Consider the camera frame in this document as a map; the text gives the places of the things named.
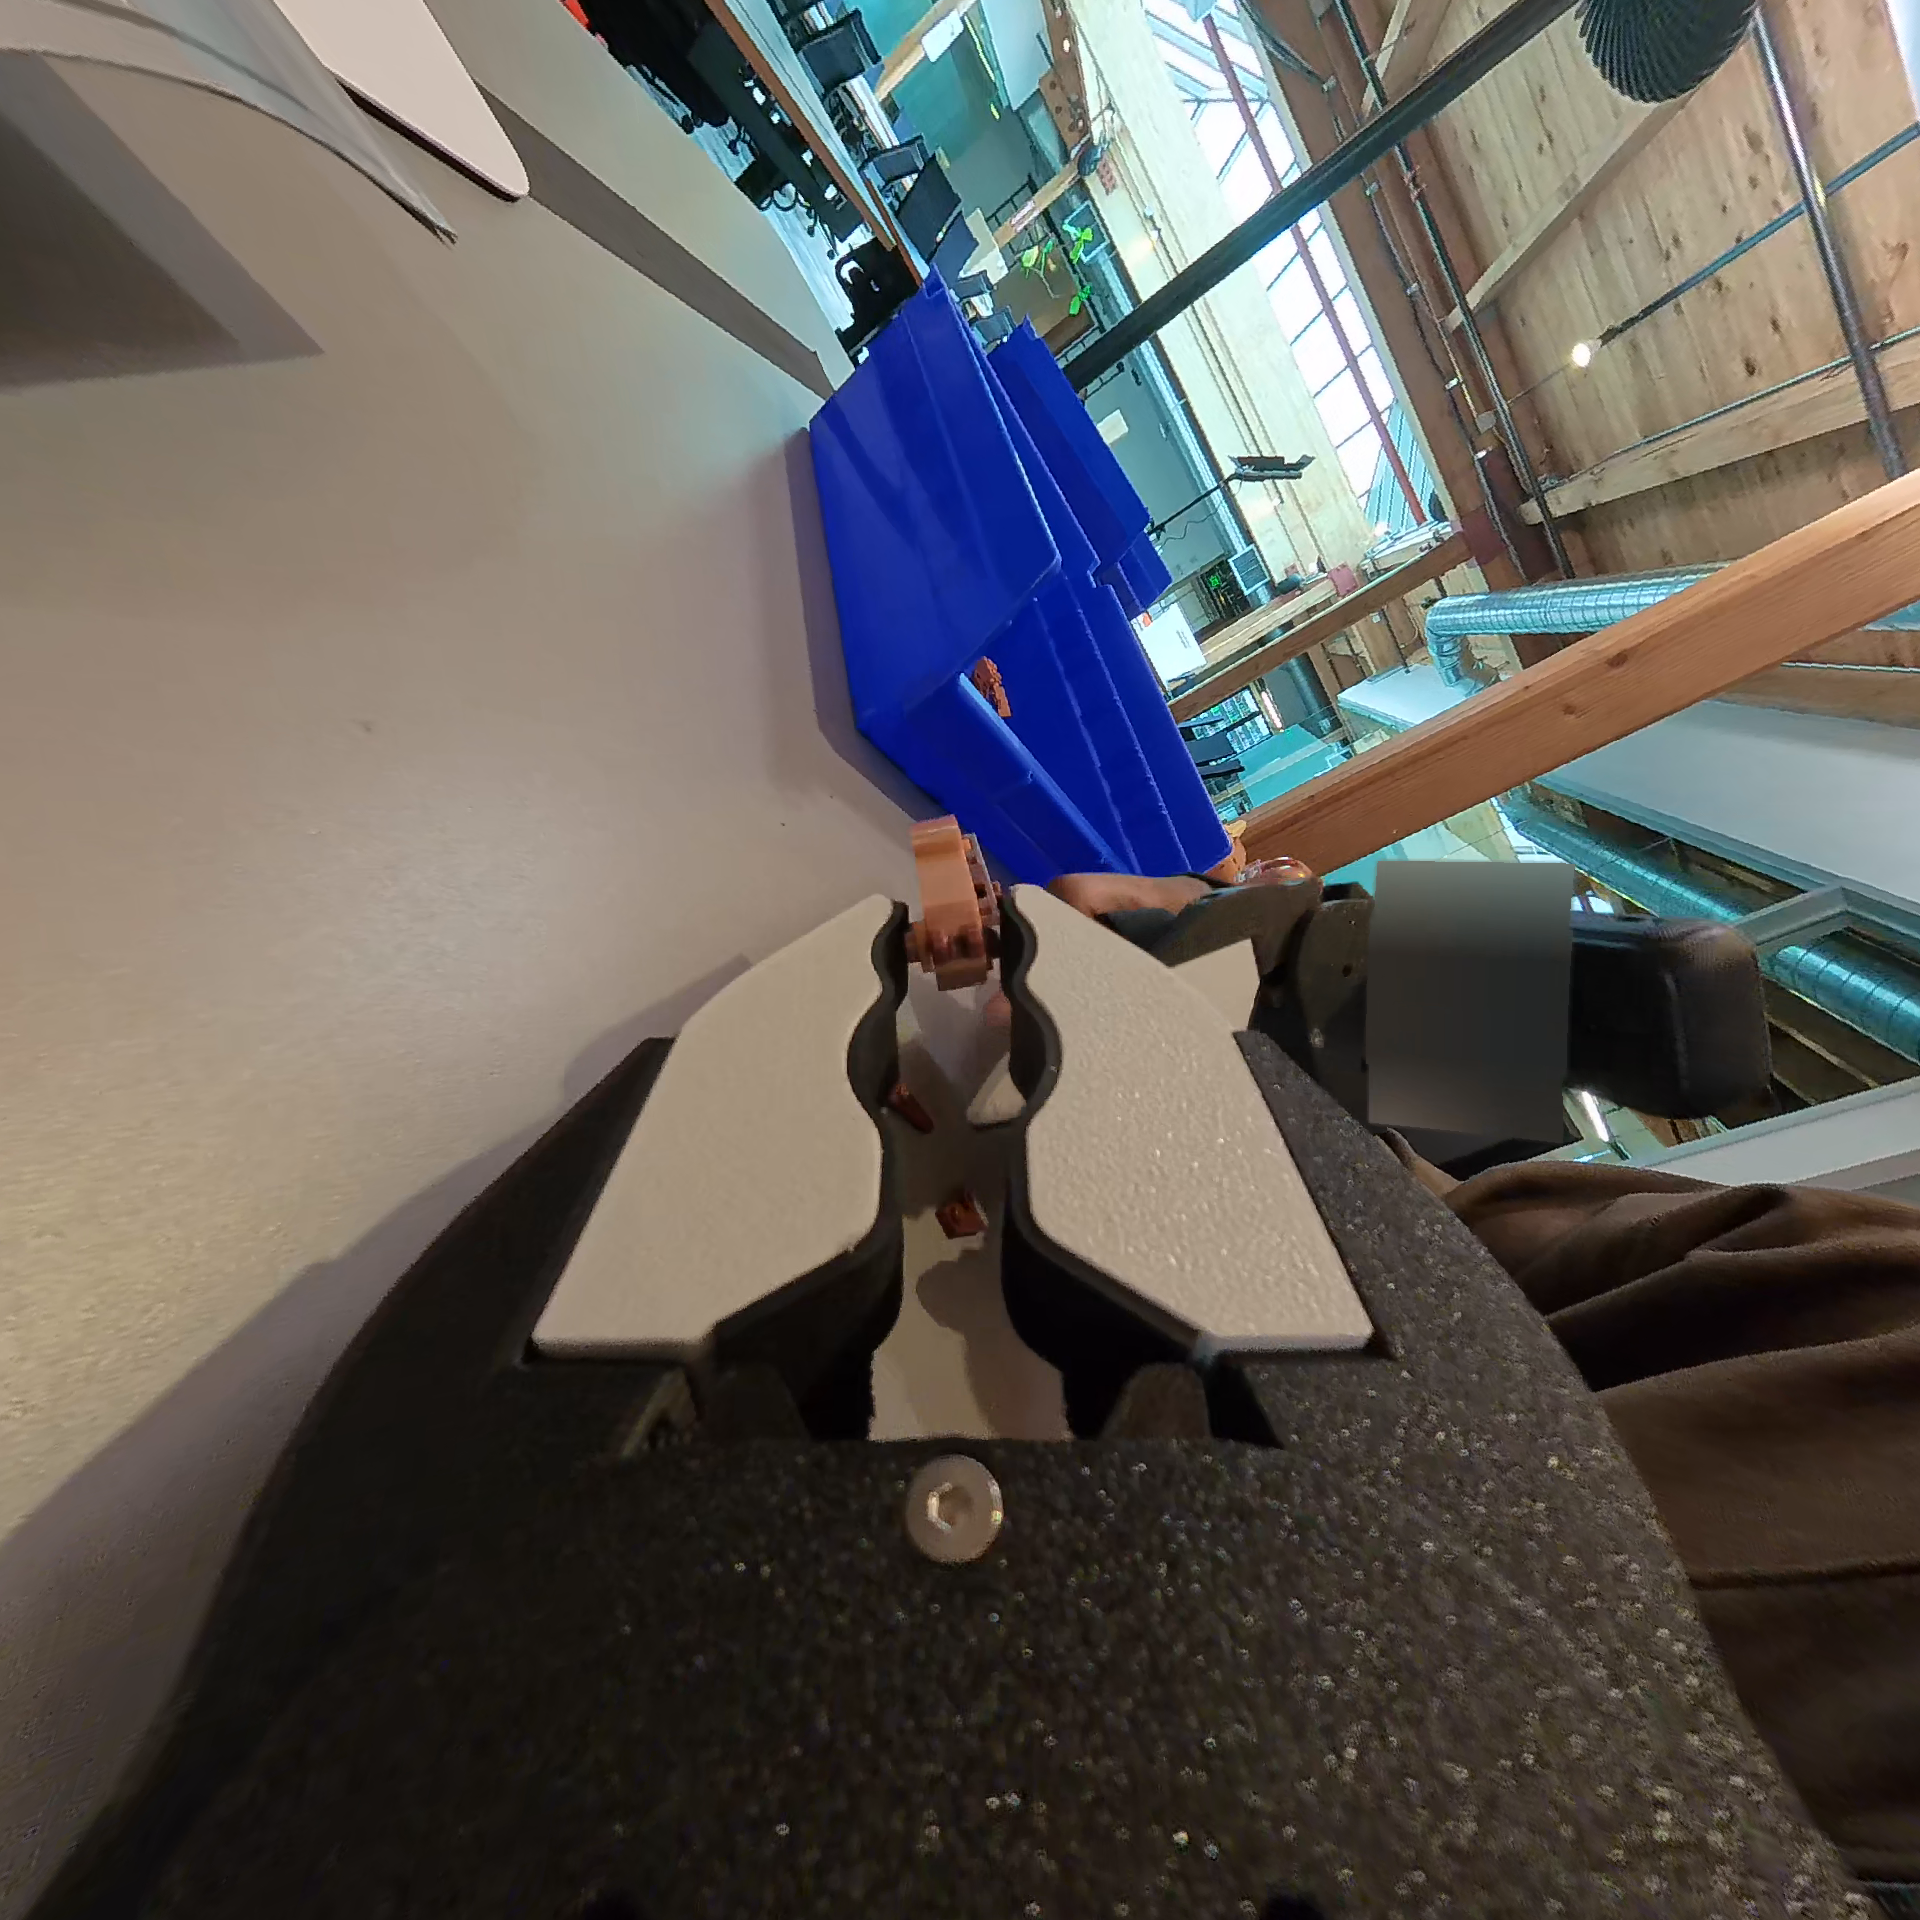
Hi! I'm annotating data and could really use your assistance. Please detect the black ribbed disc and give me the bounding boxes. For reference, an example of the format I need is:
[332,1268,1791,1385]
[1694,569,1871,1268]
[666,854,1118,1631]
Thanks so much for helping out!
[1578,0,1761,105]

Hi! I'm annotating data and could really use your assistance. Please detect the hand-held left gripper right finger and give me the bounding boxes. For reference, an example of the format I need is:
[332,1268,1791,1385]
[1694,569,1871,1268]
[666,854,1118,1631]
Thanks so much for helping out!
[996,884,1378,1359]

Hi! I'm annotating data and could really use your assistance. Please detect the grey instruction booklet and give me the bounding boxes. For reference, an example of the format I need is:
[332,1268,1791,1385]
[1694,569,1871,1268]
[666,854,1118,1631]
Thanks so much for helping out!
[0,0,459,395]

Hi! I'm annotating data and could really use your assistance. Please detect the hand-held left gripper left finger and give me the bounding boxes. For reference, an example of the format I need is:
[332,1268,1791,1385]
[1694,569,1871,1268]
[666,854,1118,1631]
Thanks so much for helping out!
[534,895,910,1359]

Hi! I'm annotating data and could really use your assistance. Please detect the person's right hand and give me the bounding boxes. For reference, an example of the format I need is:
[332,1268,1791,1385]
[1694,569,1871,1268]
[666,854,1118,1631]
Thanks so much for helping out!
[1050,854,1321,920]

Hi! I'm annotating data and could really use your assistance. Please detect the wooden beam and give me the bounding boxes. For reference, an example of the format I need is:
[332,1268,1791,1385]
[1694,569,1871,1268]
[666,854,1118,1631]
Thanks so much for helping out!
[1246,470,1920,873]

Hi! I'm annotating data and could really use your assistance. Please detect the blue storage bin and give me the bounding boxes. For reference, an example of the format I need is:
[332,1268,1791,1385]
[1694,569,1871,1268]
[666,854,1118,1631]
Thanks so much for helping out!
[809,267,1222,887]

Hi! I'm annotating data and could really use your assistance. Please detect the orange toy brick model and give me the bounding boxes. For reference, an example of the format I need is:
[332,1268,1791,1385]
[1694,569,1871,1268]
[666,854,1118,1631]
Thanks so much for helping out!
[903,816,1004,993]

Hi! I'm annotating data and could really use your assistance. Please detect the silver ventilation duct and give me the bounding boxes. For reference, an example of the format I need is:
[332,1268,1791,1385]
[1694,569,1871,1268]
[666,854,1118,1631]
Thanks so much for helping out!
[1424,567,1728,683]
[1499,787,1920,1057]

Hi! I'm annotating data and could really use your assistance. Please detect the light grey desk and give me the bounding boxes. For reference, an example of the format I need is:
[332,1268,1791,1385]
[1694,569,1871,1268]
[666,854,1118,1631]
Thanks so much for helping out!
[0,0,1051,1877]

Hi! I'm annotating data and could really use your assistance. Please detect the thick black pole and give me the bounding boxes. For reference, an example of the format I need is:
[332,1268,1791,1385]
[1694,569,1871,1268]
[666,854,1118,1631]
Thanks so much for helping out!
[1056,0,1593,383]

